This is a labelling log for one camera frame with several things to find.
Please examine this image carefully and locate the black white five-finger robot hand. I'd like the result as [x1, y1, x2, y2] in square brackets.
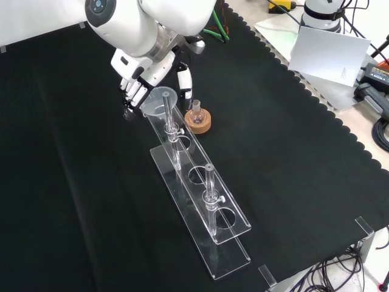
[109, 48, 194, 122]

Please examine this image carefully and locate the translucent plastic funnel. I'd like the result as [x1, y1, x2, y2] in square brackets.
[139, 86, 178, 122]

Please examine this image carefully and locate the clear acrylic funnel stand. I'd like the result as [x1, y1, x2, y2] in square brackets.
[145, 91, 252, 280]

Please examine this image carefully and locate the small glass round-bottom flask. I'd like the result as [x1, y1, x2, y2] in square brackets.
[190, 100, 206, 125]

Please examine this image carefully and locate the black bench cloth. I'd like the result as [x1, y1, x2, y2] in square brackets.
[0, 2, 389, 292]

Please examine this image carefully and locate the yellow stop button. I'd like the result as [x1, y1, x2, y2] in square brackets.
[267, 0, 297, 13]

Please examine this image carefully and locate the pale board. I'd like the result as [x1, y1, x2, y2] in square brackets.
[287, 26, 372, 88]

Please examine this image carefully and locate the grey black device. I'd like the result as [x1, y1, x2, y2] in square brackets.
[354, 82, 389, 118]

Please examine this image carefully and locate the black power adapter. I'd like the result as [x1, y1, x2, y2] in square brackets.
[360, 62, 389, 89]

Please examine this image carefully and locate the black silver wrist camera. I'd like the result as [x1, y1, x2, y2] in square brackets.
[182, 35, 207, 55]

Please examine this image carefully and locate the green cable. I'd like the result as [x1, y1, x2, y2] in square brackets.
[202, 9, 231, 43]

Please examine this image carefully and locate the brown cork ring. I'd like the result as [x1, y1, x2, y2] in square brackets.
[184, 109, 213, 136]

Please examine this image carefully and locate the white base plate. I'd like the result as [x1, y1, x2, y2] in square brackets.
[253, 13, 364, 112]

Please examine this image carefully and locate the coiled black cable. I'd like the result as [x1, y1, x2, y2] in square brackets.
[372, 117, 389, 153]

